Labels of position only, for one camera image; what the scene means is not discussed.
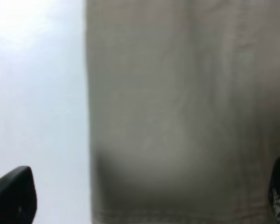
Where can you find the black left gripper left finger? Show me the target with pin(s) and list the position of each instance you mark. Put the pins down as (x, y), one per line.
(18, 199)

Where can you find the khaki shorts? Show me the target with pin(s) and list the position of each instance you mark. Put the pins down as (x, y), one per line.
(184, 102)

